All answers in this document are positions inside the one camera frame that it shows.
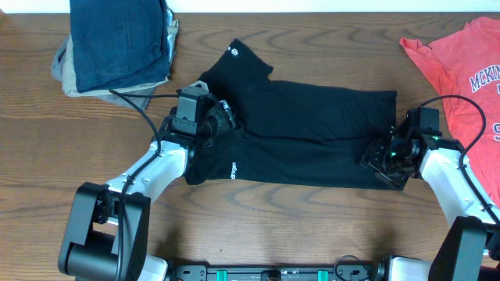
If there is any folded navy blue garment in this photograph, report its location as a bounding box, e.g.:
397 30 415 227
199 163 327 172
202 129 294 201
70 0 170 92

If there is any folded beige garment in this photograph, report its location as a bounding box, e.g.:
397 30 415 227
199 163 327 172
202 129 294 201
61 16 172 97

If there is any folded light blue garment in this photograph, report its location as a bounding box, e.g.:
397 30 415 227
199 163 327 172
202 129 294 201
166 8 177 64

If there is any red printed t-shirt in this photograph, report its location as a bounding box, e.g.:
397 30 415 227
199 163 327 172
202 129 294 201
399 17 499 205

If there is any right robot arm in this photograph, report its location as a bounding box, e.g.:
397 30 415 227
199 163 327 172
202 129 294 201
359 135 499 280

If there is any black polo shirt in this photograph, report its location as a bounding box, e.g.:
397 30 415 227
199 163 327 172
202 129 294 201
184 40 397 190

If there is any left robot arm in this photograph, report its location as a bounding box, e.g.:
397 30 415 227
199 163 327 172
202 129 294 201
58 101 236 280

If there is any folded grey garment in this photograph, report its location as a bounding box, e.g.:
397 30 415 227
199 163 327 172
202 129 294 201
51 35 158 112

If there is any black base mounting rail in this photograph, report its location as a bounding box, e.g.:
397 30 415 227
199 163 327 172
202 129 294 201
155 255 430 281

